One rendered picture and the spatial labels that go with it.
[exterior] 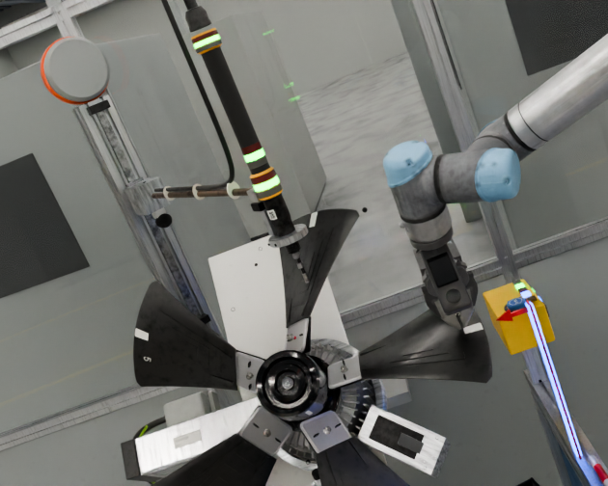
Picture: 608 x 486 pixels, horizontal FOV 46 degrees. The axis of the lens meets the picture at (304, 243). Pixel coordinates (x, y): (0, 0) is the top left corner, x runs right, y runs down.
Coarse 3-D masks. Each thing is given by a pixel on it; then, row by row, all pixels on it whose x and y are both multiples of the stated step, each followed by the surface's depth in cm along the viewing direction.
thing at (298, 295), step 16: (336, 208) 139; (304, 224) 144; (320, 224) 140; (336, 224) 136; (352, 224) 134; (304, 240) 142; (320, 240) 137; (336, 240) 134; (288, 256) 145; (304, 256) 139; (320, 256) 135; (336, 256) 132; (288, 272) 144; (320, 272) 133; (288, 288) 142; (304, 288) 135; (320, 288) 131; (288, 304) 140; (304, 304) 133; (288, 320) 137
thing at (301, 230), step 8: (248, 192) 123; (256, 200) 122; (256, 208) 123; (264, 208) 122; (264, 216) 123; (264, 224) 124; (272, 224) 123; (272, 232) 123; (296, 232) 120; (304, 232) 120; (272, 240) 121; (280, 240) 119; (288, 240) 119; (296, 240) 119
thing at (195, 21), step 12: (192, 0) 111; (192, 12) 110; (204, 12) 111; (192, 24) 111; (204, 24) 111; (264, 204) 120; (276, 204) 119; (276, 216) 120; (288, 216) 120; (276, 228) 121; (288, 228) 120; (288, 252) 123
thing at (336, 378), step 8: (344, 360) 134; (352, 360) 132; (328, 368) 133; (336, 368) 132; (352, 368) 129; (328, 376) 130; (336, 376) 129; (352, 376) 126; (360, 376) 125; (328, 384) 127; (336, 384) 126; (344, 384) 125
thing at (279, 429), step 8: (256, 416) 128; (264, 416) 129; (272, 416) 129; (248, 424) 127; (264, 424) 129; (272, 424) 130; (280, 424) 130; (288, 424) 131; (240, 432) 127; (248, 432) 128; (256, 432) 128; (272, 432) 130; (280, 432) 131; (288, 432) 131; (248, 440) 128; (256, 440) 129; (264, 440) 129; (272, 440) 130; (280, 440) 131; (264, 448) 130; (272, 448) 130
